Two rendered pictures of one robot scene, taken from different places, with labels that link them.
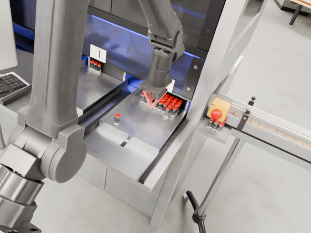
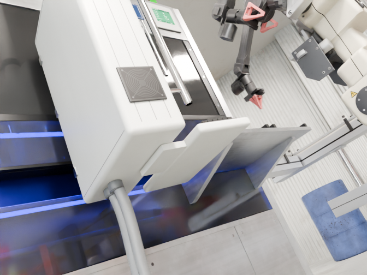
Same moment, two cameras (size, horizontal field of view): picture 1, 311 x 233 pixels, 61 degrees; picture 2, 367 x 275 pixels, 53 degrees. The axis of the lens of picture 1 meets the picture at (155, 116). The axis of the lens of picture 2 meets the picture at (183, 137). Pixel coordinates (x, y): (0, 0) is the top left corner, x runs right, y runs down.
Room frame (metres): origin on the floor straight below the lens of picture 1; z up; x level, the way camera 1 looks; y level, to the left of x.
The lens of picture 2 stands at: (0.37, 1.87, 0.43)
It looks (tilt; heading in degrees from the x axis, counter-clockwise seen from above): 20 degrees up; 294
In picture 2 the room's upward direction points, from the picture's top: 24 degrees counter-clockwise
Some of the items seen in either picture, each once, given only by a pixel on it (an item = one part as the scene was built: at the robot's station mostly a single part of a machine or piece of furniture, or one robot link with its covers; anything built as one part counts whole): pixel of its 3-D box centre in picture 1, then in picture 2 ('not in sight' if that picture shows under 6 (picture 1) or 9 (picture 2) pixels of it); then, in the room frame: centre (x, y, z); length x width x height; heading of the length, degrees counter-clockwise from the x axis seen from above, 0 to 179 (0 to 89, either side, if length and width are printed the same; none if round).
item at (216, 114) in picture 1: (216, 113); not in sight; (0.88, -0.23, 0.99); 0.04 x 0.04 x 0.04; 71
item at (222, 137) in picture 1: (215, 127); not in sight; (0.95, -0.27, 0.87); 0.14 x 0.13 x 0.02; 161
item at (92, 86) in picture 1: (84, 84); not in sight; (1.00, 0.35, 0.90); 0.34 x 0.26 x 0.04; 161
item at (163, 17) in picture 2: not in sight; (163, 17); (0.97, 0.01, 1.96); 0.21 x 0.01 x 0.21; 71
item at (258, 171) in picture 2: not in sight; (273, 163); (0.79, -0.02, 0.80); 0.34 x 0.03 x 0.13; 161
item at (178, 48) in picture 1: (168, 43); (239, 81); (0.73, 0.01, 1.29); 0.11 x 0.09 x 0.12; 161
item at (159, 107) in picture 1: (158, 104); not in sight; (0.97, 0.00, 0.90); 0.18 x 0.02 x 0.05; 72
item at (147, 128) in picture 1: (148, 115); not in sight; (0.89, 0.03, 0.90); 0.34 x 0.26 x 0.04; 162
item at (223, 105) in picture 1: (219, 108); not in sight; (0.92, -0.25, 1.00); 0.08 x 0.07 x 0.07; 161
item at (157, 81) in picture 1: (158, 76); (252, 90); (0.70, 0.02, 1.19); 0.10 x 0.07 x 0.07; 161
